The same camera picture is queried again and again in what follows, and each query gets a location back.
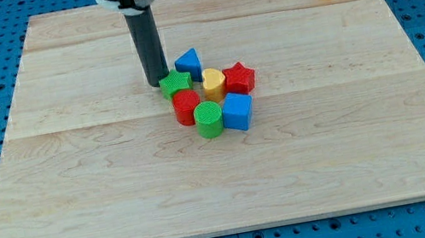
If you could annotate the green star block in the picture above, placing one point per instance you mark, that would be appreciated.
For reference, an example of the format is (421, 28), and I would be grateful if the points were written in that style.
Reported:
(174, 82)

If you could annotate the light wooden board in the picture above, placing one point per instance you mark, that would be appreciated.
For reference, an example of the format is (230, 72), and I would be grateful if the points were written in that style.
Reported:
(92, 151)

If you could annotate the yellow heart block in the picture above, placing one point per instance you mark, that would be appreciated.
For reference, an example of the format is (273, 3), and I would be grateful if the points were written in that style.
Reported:
(213, 84)

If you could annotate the blue cube block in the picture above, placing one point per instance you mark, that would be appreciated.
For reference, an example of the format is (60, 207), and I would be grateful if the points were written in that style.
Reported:
(237, 111)

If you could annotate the green cylinder block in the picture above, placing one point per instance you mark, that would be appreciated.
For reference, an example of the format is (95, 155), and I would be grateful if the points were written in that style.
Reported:
(208, 117)

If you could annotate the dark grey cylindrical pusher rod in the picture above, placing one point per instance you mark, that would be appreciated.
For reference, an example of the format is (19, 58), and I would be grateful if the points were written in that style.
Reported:
(149, 49)

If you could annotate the red cylinder block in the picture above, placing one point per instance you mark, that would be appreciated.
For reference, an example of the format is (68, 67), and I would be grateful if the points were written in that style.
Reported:
(184, 102)

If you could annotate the blue triangle block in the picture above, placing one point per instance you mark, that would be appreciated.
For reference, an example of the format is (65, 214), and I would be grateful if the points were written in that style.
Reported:
(189, 62)

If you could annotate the red star block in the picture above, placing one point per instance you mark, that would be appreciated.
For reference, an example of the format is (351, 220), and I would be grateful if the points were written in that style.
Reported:
(239, 79)

